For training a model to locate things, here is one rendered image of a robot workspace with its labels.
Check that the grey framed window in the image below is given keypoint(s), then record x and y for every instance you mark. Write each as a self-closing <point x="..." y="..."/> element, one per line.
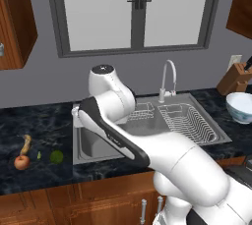
<point x="138" y="50"/>

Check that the white bowl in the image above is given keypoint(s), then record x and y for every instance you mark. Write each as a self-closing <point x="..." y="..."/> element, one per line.
<point x="241" y="106"/>

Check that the white wall socket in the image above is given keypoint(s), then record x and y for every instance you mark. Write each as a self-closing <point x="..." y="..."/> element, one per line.
<point x="235" y="61"/>

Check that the white curved tap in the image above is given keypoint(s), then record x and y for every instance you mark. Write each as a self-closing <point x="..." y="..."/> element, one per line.
<point x="162" y="91"/>

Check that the black window latch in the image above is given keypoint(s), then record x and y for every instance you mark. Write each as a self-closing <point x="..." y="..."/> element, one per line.
<point x="139" y="2"/>

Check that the wooden knife block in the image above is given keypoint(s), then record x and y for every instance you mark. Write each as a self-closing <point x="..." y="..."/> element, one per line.
<point x="233" y="80"/>

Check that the round green fruit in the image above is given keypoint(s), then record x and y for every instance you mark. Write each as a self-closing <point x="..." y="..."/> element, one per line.
<point x="56" y="157"/>

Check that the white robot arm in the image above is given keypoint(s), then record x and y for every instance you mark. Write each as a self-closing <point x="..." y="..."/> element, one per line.
<point x="183" y="157"/>

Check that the yellow-brown long vegetable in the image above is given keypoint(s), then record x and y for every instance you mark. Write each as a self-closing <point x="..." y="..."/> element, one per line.
<point x="26" y="143"/>

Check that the brown wooden wall cupboard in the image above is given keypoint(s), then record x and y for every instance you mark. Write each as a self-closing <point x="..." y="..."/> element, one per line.
<point x="16" y="19"/>
<point x="242" y="6"/>

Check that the red apple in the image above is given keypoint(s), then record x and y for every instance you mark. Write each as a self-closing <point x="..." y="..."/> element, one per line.
<point x="22" y="162"/>

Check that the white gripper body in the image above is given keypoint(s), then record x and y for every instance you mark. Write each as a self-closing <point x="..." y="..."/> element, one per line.
<point x="75" y="116"/>

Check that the small green vegetable piece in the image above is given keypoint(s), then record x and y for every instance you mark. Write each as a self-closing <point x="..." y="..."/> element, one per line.
<point x="39" y="156"/>

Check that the brown wooden cupboard door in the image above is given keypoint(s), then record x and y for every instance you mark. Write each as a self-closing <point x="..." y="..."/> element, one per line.
<point x="36" y="207"/>
<point x="111" y="199"/>

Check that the black dishwasher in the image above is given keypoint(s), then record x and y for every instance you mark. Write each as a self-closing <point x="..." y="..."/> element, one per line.
<point x="241" y="173"/>

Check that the brown wooden drawer front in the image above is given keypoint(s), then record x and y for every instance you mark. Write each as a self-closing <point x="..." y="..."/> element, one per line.
<point x="231" y="161"/>

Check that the steel sink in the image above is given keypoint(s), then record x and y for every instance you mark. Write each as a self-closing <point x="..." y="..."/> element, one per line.
<point x="154" y="127"/>

